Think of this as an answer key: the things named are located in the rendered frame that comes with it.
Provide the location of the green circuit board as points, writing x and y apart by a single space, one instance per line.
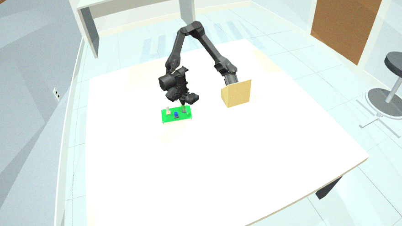
176 114

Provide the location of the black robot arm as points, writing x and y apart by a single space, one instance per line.
222 64

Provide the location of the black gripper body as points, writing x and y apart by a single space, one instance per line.
190 98

